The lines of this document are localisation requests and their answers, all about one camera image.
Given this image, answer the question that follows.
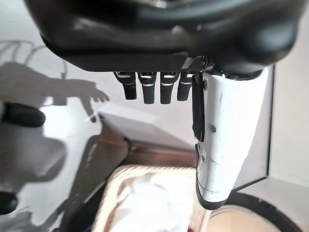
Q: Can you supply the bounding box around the white garment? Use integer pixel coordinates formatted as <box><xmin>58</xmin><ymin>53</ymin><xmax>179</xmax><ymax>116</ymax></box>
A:
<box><xmin>113</xmin><ymin>173</ymin><xmax>196</xmax><ymax>232</ymax></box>

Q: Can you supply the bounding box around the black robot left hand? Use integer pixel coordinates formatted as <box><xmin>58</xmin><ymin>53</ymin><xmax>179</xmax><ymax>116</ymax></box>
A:
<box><xmin>24</xmin><ymin>0</ymin><xmax>302</xmax><ymax>210</ymax></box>

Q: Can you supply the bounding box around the cream wicker laundry basket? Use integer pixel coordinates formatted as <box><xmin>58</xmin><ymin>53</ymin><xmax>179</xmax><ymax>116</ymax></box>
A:
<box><xmin>94</xmin><ymin>164</ymin><xmax>211</xmax><ymax>232</ymax></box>

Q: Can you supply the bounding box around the round glass washing machine door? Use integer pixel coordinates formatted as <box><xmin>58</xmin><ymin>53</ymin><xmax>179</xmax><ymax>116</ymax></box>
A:
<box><xmin>207</xmin><ymin>190</ymin><xmax>309</xmax><ymax>232</ymax></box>

